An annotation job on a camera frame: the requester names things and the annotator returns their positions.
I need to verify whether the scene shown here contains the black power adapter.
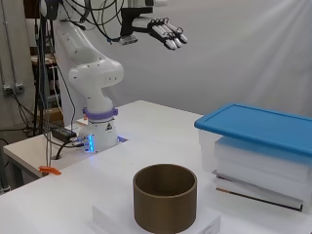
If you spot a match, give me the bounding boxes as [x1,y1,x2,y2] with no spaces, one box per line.
[52,127,78,142]

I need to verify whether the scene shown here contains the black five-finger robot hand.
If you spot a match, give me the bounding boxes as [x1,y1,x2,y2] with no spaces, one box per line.
[120,8,189,52]

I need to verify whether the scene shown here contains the book with dark cover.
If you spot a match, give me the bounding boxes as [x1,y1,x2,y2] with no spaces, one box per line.
[213,170,305,213]

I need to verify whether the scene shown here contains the black tripod stand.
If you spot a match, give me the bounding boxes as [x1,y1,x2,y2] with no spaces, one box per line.
[32,0,56,137]

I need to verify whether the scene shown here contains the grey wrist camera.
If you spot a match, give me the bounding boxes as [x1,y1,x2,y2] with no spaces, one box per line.
[118,33,139,46]

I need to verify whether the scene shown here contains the blue plastic lid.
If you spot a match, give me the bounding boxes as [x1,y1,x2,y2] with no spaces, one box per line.
[194,102,312,157]

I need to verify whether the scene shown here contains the clear plastic box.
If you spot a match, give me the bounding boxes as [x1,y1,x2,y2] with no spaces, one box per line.
[197,125,312,183]

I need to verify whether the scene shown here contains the brown round tub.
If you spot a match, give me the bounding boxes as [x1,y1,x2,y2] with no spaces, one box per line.
[133,163,198,234]

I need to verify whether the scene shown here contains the brown cardboard box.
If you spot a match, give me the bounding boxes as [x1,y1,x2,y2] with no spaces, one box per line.
[38,106,64,125]

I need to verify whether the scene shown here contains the orange clamp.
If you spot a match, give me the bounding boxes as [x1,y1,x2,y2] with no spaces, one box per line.
[38,165,62,176]

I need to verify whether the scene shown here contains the grey wall outlet box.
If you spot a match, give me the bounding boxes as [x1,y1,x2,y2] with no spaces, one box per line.
[3,83,25,96]

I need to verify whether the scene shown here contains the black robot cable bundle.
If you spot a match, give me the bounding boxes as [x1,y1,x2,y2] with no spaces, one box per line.
[61,0,128,45]

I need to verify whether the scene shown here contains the white flat box stand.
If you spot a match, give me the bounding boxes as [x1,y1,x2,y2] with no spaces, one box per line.
[215,159,312,203]
[214,136,312,183]
[92,203,222,234]

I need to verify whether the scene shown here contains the white hanging sheet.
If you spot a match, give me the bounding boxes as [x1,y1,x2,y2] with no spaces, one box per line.
[53,0,312,119]

